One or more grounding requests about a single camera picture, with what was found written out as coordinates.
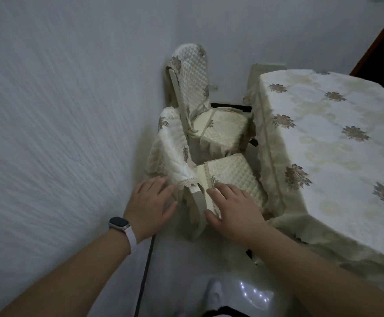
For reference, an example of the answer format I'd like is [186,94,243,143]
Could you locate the white right sneaker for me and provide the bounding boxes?
[206,280,227,309]

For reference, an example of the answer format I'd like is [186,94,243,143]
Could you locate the beige wall panel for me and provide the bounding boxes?
[246,63,287,96]

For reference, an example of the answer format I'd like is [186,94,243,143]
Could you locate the person's right hand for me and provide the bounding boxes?
[205,182,268,248]

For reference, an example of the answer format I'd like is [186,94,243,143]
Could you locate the person's right forearm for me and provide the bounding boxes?
[244,224,384,317]

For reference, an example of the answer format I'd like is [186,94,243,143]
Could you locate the table with cream floral tablecloth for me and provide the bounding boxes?
[243,64,384,291]

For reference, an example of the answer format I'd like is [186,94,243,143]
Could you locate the smartwatch with white band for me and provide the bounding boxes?
[108,217,138,254]

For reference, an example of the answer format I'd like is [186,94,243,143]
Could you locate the person's left hand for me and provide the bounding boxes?
[123,176,178,245]

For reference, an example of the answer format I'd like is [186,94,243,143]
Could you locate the person's left forearm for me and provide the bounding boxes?
[0,227,132,317]

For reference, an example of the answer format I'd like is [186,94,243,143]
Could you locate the black trousers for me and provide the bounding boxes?
[205,305,249,317]

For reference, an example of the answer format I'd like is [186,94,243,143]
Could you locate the black baseboard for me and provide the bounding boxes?
[134,103,253,317]

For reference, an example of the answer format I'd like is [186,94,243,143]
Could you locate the cream quilted cover chair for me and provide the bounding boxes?
[144,106,269,243]
[164,42,250,157]

